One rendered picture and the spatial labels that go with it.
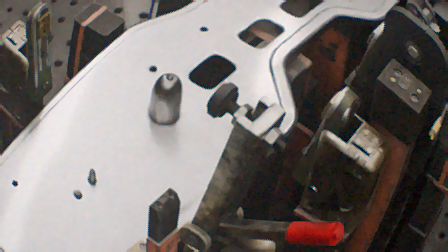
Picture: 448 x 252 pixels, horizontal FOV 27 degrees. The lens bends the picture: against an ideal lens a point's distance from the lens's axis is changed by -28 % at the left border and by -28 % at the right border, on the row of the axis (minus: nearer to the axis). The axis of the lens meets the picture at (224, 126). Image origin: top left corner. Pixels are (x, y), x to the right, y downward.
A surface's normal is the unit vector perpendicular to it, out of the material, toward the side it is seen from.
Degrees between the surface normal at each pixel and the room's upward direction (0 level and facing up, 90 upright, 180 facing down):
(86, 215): 0
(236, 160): 90
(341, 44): 90
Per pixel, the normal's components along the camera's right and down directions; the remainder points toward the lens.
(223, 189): -0.59, 0.53
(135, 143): 0.13, -0.68
